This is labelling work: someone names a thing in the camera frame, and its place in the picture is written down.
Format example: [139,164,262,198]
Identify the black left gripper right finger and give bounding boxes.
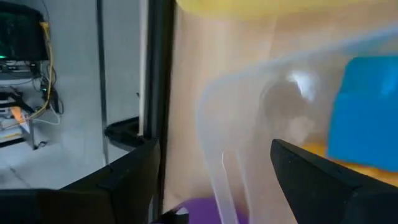
[270,139,398,224]

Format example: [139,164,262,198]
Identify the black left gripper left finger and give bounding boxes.
[0,139,161,224]

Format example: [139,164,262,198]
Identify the long blue toy block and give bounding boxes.
[327,55,398,172]

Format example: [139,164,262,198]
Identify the purple plastic bucket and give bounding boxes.
[172,196,249,224]

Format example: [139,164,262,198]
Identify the grey metal pole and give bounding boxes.
[95,0,110,166]

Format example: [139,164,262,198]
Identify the small clear plastic bin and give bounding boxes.
[195,26,398,224]

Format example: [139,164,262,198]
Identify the black computer case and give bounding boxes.
[0,1,50,62]

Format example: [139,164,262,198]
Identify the translucent yellow plastic bin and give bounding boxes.
[175,0,398,21]

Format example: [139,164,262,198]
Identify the black clamp mount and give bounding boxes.
[104,116,150,152]

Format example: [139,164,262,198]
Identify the yellow cable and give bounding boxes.
[27,21,56,121]

